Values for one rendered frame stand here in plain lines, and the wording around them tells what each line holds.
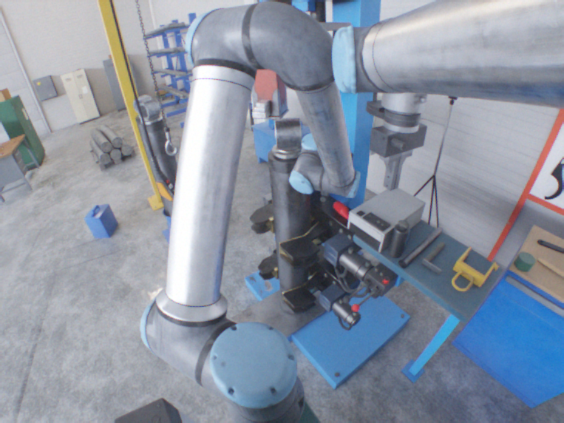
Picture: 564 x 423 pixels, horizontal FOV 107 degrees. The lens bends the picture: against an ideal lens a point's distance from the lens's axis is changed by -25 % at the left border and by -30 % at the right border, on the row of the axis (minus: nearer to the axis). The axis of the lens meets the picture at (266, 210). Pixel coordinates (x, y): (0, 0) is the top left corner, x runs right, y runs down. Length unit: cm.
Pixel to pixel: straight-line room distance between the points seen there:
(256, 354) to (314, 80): 47
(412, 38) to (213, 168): 34
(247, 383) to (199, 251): 24
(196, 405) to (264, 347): 176
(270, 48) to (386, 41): 21
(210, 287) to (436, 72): 47
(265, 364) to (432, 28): 49
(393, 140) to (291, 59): 26
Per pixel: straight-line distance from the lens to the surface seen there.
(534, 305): 202
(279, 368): 49
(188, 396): 228
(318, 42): 47
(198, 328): 54
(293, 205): 144
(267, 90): 106
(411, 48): 26
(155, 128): 235
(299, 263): 154
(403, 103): 57
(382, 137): 57
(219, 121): 46
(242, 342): 51
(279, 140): 130
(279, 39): 45
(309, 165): 94
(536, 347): 224
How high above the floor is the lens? 207
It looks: 37 degrees down
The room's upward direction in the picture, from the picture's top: 6 degrees counter-clockwise
